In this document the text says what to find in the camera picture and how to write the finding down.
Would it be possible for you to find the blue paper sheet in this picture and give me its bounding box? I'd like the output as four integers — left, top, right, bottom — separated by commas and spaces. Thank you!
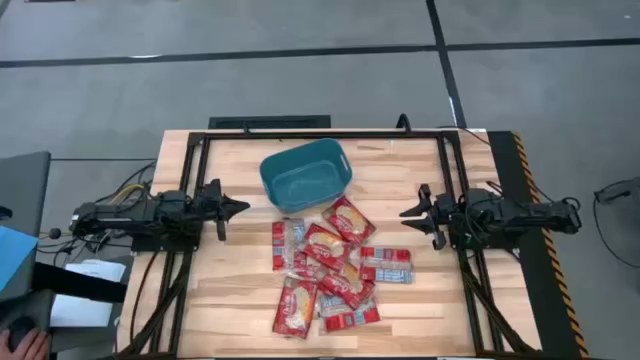
0, 224, 40, 294

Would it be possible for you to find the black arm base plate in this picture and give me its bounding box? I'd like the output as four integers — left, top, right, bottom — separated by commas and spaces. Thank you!
449, 233, 522, 252
130, 233, 202, 253

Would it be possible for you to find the black bar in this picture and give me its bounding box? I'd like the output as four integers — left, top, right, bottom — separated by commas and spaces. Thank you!
32, 261, 129, 304

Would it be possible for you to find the teal plastic basket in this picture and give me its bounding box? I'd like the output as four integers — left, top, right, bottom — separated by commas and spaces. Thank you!
258, 137, 354, 215

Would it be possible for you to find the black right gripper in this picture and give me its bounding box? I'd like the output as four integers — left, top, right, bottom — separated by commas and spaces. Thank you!
399, 183, 462, 252

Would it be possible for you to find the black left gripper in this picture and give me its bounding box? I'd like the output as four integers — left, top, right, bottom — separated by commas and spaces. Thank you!
192, 178, 252, 243

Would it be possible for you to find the black computer mouse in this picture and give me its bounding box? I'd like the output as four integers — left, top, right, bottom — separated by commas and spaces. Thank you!
6, 315, 38, 351

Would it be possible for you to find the person's hand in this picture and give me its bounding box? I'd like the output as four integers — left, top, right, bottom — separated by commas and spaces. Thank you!
0, 328, 51, 360

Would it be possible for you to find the white paper sheet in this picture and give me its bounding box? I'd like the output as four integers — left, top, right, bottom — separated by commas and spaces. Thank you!
49, 259, 127, 329

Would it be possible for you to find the grey floor stand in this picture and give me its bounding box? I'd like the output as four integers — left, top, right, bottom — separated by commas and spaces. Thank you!
593, 175, 640, 204

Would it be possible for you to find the yellow cable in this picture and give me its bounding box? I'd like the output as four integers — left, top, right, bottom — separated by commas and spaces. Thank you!
110, 183, 147, 204

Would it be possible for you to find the black floor cable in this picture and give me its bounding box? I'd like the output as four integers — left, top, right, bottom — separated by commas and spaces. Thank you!
592, 194, 640, 269

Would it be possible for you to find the black yellow-striped hazard mat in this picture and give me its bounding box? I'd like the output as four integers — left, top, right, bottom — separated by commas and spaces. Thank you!
487, 130, 591, 360

